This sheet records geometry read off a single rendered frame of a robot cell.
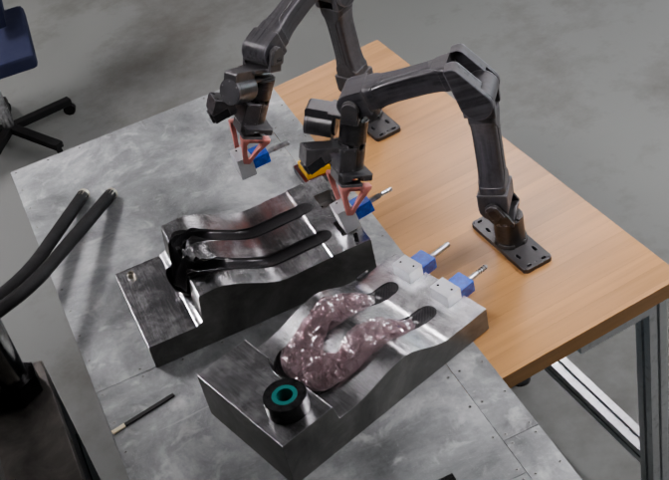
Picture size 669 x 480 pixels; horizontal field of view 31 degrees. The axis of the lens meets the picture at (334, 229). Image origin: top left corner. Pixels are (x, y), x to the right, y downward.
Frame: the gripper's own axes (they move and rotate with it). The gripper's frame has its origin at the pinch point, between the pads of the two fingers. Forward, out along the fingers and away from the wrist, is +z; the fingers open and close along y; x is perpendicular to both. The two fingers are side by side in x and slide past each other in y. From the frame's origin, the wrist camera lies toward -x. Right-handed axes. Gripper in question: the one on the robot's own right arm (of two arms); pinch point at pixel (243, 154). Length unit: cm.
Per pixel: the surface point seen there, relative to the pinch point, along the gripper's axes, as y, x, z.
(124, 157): -38.8, -12.3, 23.5
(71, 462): 49, -45, 40
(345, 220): 31.7, 10.4, -2.8
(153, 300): 23.3, -24.2, 21.8
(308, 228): 25.0, 6.2, 3.4
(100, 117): -191, 33, 93
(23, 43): -183, -2, 60
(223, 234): 17.7, -9.2, 9.4
